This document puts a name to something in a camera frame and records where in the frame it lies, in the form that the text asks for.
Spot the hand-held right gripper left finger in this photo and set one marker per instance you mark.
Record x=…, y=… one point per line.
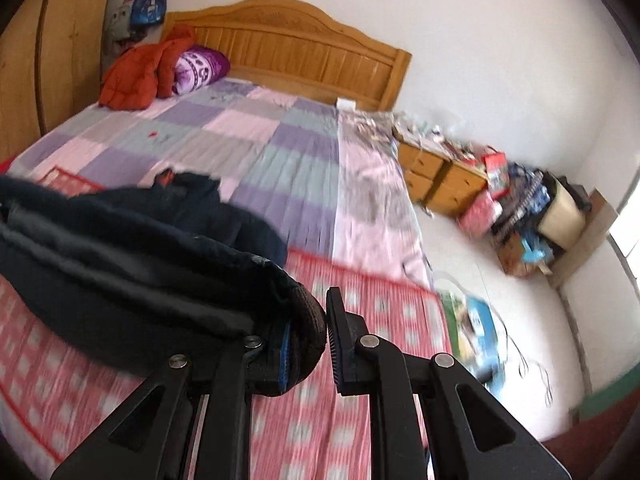
x=285, y=360

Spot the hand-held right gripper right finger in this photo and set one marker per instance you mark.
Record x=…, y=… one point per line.
x=334, y=345

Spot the navy puffer jacket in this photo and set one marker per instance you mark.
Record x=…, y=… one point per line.
x=125, y=270

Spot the red patterned mat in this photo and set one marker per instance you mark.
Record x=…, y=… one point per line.
x=390, y=305

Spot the blue floor poster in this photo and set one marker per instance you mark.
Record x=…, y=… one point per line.
x=477, y=330

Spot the checkered pastel bedsheet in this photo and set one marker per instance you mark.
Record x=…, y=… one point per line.
x=280, y=160

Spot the pink bag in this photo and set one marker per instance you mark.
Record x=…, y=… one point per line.
x=480, y=216

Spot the wooden nightstand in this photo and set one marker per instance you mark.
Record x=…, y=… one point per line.
x=457, y=190
x=419, y=167

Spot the cardboard box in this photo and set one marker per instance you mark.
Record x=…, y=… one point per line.
x=520, y=260

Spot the clutter on nightstand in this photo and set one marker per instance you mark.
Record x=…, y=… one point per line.
x=430, y=135

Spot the red gift bag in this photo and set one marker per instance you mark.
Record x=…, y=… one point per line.
x=496, y=172

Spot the brown wooden door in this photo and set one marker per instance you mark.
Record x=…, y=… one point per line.
x=567, y=455

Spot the wooden bed headboard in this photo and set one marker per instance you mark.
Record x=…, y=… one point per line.
x=300, y=45

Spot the purple patterned pillow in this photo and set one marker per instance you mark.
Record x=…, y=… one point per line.
x=200, y=70

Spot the orange puffer jacket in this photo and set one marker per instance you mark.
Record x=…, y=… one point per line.
x=132, y=77

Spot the blue hanging bag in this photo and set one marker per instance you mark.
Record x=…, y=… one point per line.
x=149, y=9

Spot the grey hanging bag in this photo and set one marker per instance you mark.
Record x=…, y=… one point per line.
x=121, y=21

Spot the wooden wardrobe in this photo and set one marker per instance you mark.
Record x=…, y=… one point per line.
x=55, y=45

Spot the white wall socket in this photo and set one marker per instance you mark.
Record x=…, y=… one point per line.
x=347, y=104

